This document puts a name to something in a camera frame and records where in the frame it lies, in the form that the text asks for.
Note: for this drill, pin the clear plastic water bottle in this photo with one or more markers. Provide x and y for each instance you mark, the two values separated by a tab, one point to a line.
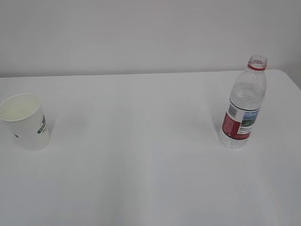
246	98

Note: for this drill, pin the white paper cup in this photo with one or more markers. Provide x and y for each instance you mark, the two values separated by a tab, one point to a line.
24	116

